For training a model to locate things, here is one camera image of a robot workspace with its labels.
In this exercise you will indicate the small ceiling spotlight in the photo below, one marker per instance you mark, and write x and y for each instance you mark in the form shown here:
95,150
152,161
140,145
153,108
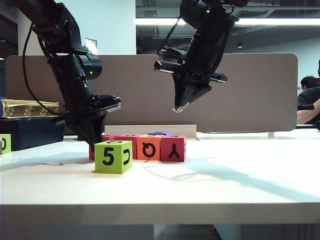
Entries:
239,46

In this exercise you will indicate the white ceiling light strip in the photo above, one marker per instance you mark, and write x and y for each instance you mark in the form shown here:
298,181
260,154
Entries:
155,21

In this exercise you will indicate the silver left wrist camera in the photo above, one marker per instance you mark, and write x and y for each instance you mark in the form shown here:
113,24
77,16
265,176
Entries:
118,103

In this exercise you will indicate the red block with U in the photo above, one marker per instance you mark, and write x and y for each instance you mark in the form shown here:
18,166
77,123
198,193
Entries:
135,150

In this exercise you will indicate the person in dark green top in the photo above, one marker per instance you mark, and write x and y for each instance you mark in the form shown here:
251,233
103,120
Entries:
310,100

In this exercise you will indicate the yellow patterned box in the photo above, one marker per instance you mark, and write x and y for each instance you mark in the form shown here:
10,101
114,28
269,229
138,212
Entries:
17,105

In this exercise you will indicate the green block with O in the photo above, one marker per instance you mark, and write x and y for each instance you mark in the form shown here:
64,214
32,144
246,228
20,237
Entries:
8,145

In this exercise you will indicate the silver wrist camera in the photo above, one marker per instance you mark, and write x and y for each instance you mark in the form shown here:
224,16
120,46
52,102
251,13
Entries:
163,67
118,103

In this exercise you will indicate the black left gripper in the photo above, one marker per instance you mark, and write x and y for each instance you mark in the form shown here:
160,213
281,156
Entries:
95,107

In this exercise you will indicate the white divider foot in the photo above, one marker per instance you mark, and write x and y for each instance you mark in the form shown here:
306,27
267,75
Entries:
271,135

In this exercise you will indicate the red block with C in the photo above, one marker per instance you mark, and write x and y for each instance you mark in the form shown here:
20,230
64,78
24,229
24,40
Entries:
92,155

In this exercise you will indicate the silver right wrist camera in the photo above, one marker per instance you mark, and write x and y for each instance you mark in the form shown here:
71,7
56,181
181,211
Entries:
163,67

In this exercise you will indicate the red block with Y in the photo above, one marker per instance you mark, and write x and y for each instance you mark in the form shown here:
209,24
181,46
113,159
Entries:
166,142

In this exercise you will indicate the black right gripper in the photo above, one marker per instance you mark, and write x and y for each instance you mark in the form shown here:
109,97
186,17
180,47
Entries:
190,67

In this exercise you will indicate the orange block with Q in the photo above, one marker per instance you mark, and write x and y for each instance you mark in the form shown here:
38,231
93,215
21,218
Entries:
142,140

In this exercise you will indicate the black rounded object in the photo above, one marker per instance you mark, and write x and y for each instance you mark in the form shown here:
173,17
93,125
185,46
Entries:
318,126

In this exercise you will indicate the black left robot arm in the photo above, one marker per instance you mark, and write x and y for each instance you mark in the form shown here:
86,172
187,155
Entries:
67,65

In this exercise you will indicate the green block with 5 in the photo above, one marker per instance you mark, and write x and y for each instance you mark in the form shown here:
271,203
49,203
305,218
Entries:
110,168

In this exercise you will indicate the purple block with R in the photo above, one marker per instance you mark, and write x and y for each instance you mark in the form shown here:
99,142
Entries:
165,133

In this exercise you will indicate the dark blue case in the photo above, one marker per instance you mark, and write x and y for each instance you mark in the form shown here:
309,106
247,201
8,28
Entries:
32,132

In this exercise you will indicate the brown fabric desk divider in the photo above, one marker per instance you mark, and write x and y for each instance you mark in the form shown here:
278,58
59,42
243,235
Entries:
150,100

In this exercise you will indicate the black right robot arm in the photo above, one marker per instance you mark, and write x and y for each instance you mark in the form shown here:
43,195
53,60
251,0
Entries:
210,32

